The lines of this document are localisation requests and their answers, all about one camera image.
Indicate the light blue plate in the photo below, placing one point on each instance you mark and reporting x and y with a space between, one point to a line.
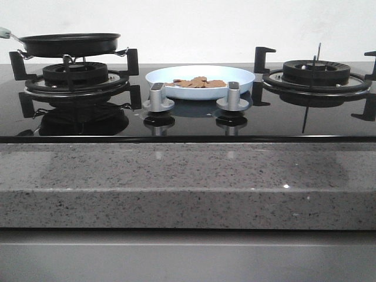
211 72

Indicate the black frying pan green handle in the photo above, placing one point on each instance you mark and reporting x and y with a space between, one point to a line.
73 44

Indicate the silver left stove knob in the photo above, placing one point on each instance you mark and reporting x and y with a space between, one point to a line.
158 101

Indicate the silver stove knob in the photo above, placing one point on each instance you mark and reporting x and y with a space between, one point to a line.
158 101
232 102

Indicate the silver right stove knob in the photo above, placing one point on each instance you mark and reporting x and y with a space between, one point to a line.
232 102

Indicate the black left pan support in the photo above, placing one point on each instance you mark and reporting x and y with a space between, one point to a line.
72 96

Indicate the black pan support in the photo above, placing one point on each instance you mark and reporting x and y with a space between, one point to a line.
72 96
261 58

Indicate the black right pan support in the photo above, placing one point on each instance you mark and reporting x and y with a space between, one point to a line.
261 58

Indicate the black left gas burner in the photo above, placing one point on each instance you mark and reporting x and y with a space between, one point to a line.
82 74

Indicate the black gas burner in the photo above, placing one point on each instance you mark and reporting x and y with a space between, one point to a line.
318 73
82 74

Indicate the black glass cooktop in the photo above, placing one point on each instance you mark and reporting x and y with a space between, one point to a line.
272 117

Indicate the black right gas burner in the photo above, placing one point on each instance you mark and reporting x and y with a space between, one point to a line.
318 73

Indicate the grey granite countertop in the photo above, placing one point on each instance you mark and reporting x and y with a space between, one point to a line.
298 186

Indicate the grey cabinet front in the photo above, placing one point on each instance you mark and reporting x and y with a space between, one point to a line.
160 255

